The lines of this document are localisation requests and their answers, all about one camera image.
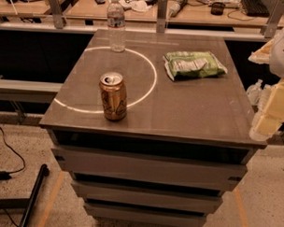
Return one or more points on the black keyboard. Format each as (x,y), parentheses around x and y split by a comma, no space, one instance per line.
(255,8)

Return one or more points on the clear plastic water bottle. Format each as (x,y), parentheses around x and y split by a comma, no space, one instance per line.
(116,25)

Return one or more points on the green chip bag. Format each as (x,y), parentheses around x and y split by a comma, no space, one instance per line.
(192,64)

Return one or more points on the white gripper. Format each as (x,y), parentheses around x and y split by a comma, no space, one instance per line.
(282,51)

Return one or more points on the black floor stand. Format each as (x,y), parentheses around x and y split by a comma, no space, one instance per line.
(26,205)

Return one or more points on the orange soda can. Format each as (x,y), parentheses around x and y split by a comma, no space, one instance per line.
(114,96)

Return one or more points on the white crumpled cloth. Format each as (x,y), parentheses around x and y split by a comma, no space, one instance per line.
(135,5)

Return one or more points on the dark computer mouse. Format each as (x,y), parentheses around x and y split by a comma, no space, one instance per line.
(217,8)

